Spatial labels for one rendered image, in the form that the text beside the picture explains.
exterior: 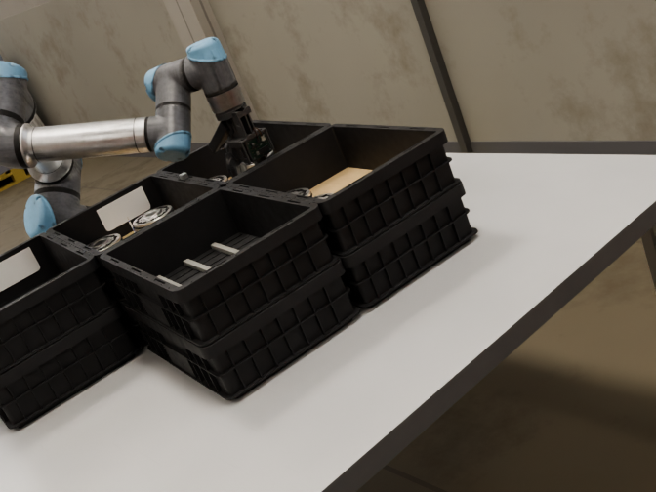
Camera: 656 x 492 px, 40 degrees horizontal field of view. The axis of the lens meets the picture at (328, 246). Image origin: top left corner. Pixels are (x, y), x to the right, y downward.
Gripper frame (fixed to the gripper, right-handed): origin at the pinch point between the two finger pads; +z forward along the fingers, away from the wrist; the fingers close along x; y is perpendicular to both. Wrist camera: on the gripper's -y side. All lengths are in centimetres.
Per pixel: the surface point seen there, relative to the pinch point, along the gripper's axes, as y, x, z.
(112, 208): -30.8, -22.4, -5.4
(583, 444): 39, 33, 85
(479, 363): 78, -18, 16
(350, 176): 18.4, 11.9, 1.9
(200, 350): 44, -45, 3
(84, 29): -476, 169, -17
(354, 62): -184, 173, 31
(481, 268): 60, 4, 15
